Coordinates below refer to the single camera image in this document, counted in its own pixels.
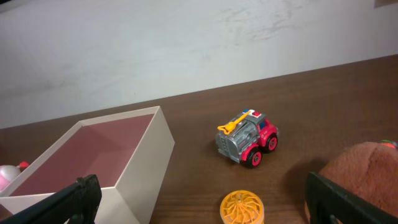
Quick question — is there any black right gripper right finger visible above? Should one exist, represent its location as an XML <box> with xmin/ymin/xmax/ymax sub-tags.
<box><xmin>305</xmin><ymin>172</ymin><xmax>397</xmax><ymax>224</ymax></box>

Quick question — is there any red grey toy truck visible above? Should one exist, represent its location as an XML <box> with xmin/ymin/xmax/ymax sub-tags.
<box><xmin>215</xmin><ymin>110</ymin><xmax>279</xmax><ymax>169</ymax></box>

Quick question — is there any yellow plastic cage ball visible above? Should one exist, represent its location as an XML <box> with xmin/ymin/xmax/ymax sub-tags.
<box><xmin>220</xmin><ymin>190</ymin><xmax>265</xmax><ymax>224</ymax></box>

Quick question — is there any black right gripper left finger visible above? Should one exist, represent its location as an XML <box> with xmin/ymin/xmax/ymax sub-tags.
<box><xmin>1</xmin><ymin>174</ymin><xmax>102</xmax><ymax>224</ymax></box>

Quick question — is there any white cardboard box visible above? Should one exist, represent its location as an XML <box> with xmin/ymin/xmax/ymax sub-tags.
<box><xmin>1</xmin><ymin>106</ymin><xmax>175</xmax><ymax>223</ymax></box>

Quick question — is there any pink white toy figure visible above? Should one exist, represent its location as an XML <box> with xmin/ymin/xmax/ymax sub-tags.
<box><xmin>0</xmin><ymin>161</ymin><xmax>29</xmax><ymax>191</ymax></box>

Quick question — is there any brown plush toy with orange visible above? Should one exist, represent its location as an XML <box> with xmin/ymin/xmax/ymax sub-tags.
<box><xmin>305</xmin><ymin>141</ymin><xmax>397</xmax><ymax>222</ymax></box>

